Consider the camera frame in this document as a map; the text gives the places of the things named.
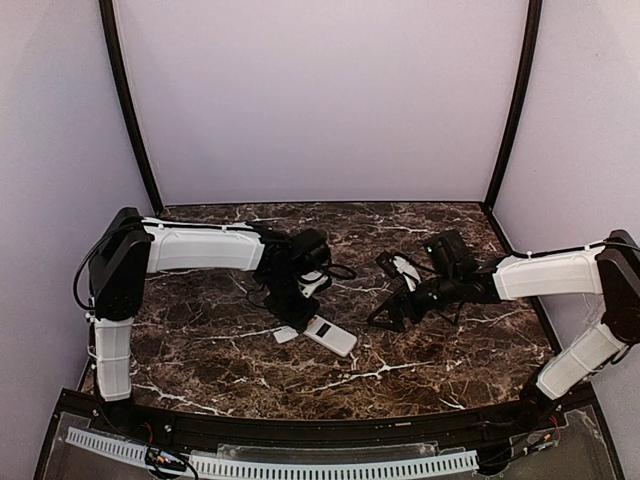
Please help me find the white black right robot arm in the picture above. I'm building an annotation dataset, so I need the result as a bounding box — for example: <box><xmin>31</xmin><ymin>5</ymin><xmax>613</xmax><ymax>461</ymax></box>
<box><xmin>367</xmin><ymin>230</ymin><xmax>639</xmax><ymax>406</ymax></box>

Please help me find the white remote control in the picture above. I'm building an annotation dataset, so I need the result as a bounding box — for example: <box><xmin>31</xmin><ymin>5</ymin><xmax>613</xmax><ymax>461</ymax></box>
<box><xmin>303</xmin><ymin>315</ymin><xmax>357</xmax><ymax>357</ymax></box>

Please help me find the black corner frame post right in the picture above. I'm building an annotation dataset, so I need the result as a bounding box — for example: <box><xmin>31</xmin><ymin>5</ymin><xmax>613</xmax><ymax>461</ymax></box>
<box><xmin>484</xmin><ymin>0</ymin><xmax>543</xmax><ymax>211</ymax></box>

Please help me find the black corner frame post left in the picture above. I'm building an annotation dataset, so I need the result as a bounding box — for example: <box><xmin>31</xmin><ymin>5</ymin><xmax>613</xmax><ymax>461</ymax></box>
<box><xmin>98</xmin><ymin>0</ymin><xmax>164</xmax><ymax>214</ymax></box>

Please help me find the black corner frame post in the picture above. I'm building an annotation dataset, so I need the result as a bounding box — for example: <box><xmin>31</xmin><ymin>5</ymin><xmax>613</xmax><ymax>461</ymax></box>
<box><xmin>484</xmin><ymin>0</ymin><xmax>543</xmax><ymax>211</ymax></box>
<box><xmin>98</xmin><ymin>0</ymin><xmax>164</xmax><ymax>214</ymax></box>

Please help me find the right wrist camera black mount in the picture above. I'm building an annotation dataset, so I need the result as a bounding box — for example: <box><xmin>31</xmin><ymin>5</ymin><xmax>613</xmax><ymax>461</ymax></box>
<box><xmin>376</xmin><ymin>251</ymin><xmax>421</xmax><ymax>292</ymax></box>

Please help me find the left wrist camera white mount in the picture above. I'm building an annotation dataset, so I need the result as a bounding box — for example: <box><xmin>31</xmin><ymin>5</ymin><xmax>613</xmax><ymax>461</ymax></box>
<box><xmin>298</xmin><ymin>270</ymin><xmax>332</xmax><ymax>298</ymax></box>

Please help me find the white battery cover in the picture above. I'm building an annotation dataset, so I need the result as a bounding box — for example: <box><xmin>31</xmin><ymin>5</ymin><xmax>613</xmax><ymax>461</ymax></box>
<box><xmin>273</xmin><ymin>326</ymin><xmax>298</xmax><ymax>344</ymax></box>

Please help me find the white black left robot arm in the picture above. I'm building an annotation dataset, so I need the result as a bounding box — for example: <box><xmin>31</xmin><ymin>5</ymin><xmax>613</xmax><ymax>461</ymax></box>
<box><xmin>78</xmin><ymin>207</ymin><xmax>332</xmax><ymax>403</ymax></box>

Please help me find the white slotted cable duct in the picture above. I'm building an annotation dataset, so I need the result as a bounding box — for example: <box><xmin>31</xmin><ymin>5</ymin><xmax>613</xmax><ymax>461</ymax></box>
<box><xmin>65</xmin><ymin>427</ymin><xmax>479</xmax><ymax>479</ymax></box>

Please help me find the black front rail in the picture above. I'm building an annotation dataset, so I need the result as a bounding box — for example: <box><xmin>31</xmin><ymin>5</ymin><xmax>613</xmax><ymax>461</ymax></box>
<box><xmin>59</xmin><ymin>389</ymin><xmax>596</xmax><ymax>454</ymax></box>

